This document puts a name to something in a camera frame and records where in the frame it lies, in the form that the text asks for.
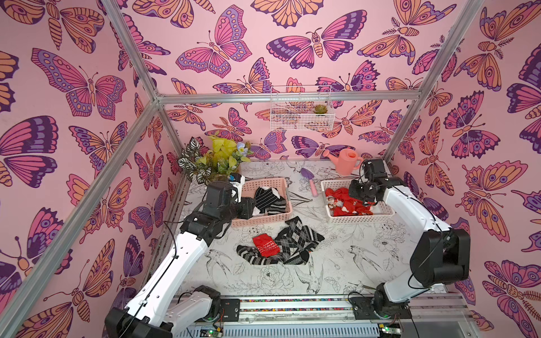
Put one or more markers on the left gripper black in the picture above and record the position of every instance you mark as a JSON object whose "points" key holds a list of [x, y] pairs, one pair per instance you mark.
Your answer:
{"points": [[246, 209]]}

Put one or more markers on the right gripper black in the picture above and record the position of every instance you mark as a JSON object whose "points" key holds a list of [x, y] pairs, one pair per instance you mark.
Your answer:
{"points": [[358, 191]]}

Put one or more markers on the black pinstripe sock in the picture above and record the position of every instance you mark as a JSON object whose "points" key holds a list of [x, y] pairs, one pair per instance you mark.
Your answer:
{"points": [[264, 196]]}

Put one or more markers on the black white striped sock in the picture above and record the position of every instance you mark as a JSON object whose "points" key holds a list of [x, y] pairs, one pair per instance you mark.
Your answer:
{"points": [[277, 207], [254, 257]]}

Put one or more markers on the black plaid sock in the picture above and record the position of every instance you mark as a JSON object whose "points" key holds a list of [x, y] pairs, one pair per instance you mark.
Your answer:
{"points": [[297, 237]]}

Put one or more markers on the red patterned sock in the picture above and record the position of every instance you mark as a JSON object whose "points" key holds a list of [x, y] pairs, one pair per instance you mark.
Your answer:
{"points": [[266, 246]]}

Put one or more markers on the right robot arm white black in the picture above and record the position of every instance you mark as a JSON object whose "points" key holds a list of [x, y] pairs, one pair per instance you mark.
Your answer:
{"points": [[442, 253]]}

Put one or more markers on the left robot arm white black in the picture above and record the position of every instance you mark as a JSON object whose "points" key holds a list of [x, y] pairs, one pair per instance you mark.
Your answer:
{"points": [[151, 312]]}

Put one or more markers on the white plastic basket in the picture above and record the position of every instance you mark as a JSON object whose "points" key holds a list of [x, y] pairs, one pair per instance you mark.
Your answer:
{"points": [[381, 211]]}

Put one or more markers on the pink plastic basket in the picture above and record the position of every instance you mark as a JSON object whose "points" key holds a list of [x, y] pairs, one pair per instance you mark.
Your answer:
{"points": [[249, 190]]}

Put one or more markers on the pink watering can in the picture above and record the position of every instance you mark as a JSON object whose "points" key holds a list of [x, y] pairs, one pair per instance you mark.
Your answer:
{"points": [[346, 162]]}

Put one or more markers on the artificial plant bouquet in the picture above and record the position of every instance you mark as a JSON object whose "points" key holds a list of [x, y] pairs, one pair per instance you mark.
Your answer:
{"points": [[204, 164]]}

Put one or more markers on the purple pink garden trowel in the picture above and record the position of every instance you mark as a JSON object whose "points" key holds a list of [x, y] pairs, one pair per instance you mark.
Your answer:
{"points": [[310, 177]]}

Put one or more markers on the small green succulent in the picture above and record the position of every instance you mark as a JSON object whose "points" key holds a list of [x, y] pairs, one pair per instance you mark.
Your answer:
{"points": [[320, 109]]}

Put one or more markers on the white wire wall basket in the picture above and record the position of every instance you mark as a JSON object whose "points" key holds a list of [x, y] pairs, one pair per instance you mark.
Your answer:
{"points": [[293, 111]]}

